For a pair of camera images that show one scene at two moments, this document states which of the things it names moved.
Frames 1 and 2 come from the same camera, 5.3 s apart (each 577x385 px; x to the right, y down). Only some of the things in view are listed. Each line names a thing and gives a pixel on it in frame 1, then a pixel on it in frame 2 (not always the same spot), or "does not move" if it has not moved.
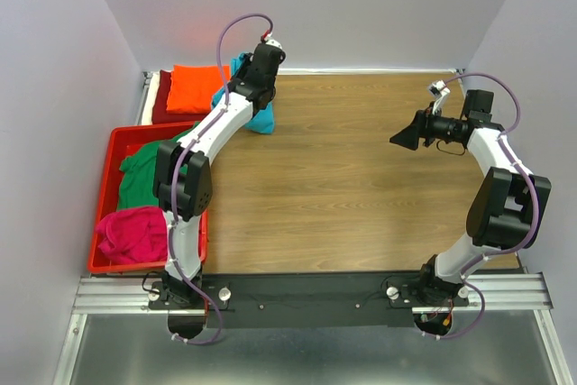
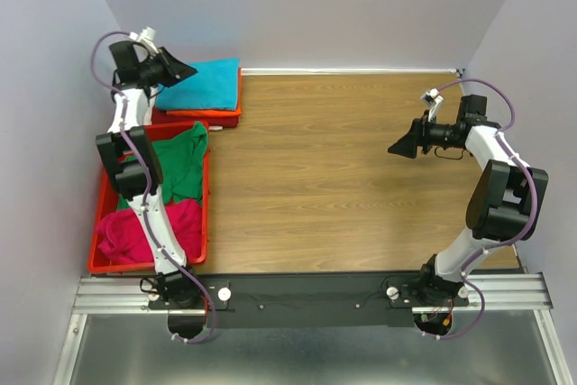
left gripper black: x=249 y=67 → x=177 y=72
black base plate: x=303 y=298 does not move
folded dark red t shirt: x=160 y=112 does not move
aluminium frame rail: x=510 y=293 does not move
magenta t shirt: x=133 y=235 does not move
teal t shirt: x=261 y=122 → x=215 y=87
